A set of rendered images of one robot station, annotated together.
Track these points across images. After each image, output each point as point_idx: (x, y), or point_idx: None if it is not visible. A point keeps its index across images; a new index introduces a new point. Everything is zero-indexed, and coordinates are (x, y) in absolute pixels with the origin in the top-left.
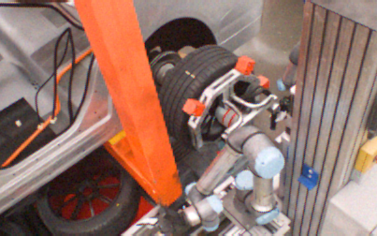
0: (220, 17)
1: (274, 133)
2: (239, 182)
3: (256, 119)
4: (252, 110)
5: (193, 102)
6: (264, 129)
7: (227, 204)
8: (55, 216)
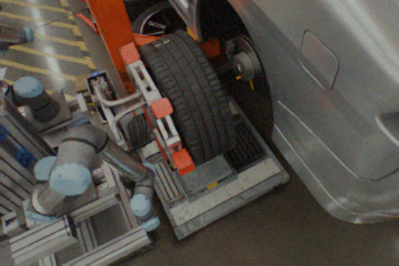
0: (283, 101)
1: (234, 254)
2: (26, 78)
3: (264, 239)
4: (170, 158)
5: (125, 46)
6: (244, 242)
7: (53, 95)
8: (153, 12)
